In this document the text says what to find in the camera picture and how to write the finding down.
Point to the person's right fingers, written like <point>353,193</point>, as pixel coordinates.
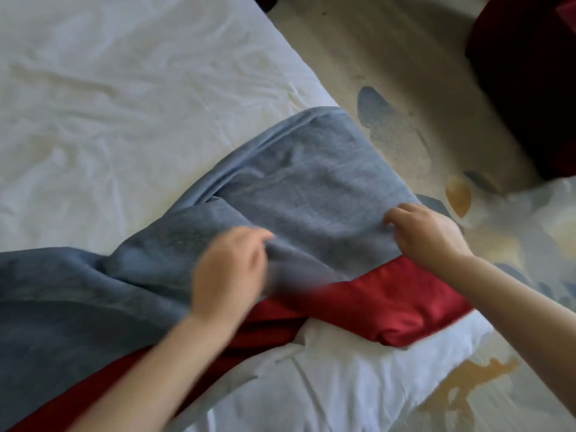
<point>398,220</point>

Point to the person's left forearm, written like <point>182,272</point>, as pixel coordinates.
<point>153,377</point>

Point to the person's left fingers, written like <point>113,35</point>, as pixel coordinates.
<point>254,247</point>

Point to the person's right forearm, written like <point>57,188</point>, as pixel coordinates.
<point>522,314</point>

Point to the white bed sheet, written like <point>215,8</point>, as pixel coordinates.
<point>135,107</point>

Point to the person's left hand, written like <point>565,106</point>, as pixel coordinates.
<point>225,278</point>

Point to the person's right hand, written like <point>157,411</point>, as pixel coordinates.
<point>427,240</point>

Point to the blue-grey blanket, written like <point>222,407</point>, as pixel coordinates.
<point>202,229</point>

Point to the patterned beige rug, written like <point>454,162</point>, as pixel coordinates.
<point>427,107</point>

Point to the dark red armchair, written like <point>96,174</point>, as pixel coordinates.
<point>526,71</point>

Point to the red satin cloth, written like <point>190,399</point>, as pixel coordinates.
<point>360,305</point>

